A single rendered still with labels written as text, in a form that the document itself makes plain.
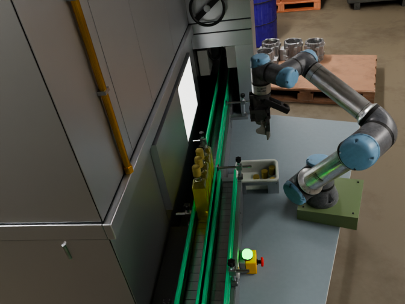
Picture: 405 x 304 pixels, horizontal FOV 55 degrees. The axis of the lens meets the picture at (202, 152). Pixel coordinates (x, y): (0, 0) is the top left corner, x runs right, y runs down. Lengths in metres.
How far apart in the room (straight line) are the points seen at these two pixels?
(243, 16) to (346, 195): 1.18
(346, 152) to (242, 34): 1.29
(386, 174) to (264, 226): 1.72
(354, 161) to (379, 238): 1.57
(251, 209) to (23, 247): 1.09
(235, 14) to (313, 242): 1.36
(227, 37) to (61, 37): 1.62
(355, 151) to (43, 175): 0.94
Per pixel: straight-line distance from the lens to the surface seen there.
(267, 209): 1.96
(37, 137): 0.98
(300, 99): 4.30
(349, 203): 1.90
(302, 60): 1.54
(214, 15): 2.43
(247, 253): 1.65
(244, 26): 2.45
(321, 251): 1.79
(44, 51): 0.91
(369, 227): 2.96
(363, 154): 1.36
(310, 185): 1.63
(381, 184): 3.31
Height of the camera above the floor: 2.12
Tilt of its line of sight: 35 degrees down
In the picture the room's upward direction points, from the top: 10 degrees counter-clockwise
